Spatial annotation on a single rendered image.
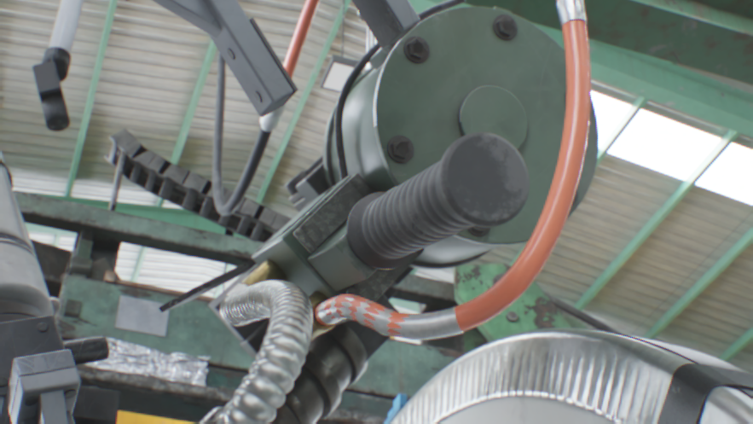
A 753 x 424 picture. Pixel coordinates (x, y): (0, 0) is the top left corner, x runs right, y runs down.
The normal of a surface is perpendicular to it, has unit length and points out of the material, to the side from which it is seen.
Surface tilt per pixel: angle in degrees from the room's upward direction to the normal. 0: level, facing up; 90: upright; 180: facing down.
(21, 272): 72
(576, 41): 108
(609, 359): 88
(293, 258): 137
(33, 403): 156
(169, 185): 164
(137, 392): 180
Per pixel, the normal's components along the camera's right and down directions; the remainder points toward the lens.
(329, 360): 0.55, -0.32
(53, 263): 0.55, -0.53
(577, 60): -0.22, -0.35
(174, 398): 0.00, 0.77
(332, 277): -0.67, 0.62
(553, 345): -0.94, -0.23
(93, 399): 0.32, -0.69
